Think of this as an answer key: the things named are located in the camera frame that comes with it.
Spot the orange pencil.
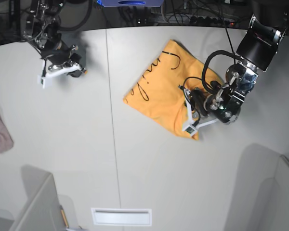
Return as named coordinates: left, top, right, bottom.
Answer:
left=60, top=208, right=69, bottom=228

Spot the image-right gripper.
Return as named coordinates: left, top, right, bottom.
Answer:
left=189, top=88, right=222, bottom=119

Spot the blue grey device box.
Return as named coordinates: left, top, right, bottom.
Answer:
left=98, top=0, right=164, bottom=7

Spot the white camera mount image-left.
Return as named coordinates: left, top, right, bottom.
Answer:
left=37, top=61, right=87, bottom=89

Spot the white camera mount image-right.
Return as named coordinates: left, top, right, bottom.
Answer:
left=179, top=85, right=218, bottom=137

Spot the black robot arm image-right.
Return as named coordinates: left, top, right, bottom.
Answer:
left=181, top=15, right=287, bottom=126

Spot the black power strip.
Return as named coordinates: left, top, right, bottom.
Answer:
left=189, top=16, right=235, bottom=27

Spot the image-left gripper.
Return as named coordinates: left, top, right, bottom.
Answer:
left=40, top=44, right=87, bottom=78

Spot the orange T-shirt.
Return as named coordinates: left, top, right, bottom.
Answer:
left=123, top=40, right=209, bottom=140

